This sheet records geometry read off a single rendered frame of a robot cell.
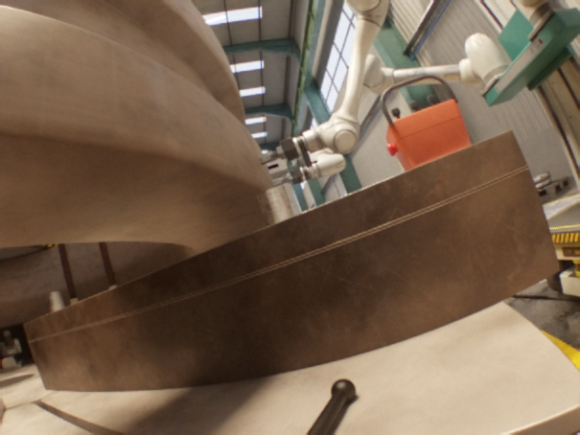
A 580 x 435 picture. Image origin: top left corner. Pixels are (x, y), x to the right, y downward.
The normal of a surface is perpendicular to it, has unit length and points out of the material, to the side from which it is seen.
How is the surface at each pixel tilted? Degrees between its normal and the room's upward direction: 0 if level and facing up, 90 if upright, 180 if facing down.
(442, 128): 97
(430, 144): 97
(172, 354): 90
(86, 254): 90
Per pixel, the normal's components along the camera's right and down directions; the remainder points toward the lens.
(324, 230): -0.28, -0.04
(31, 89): 0.81, -0.36
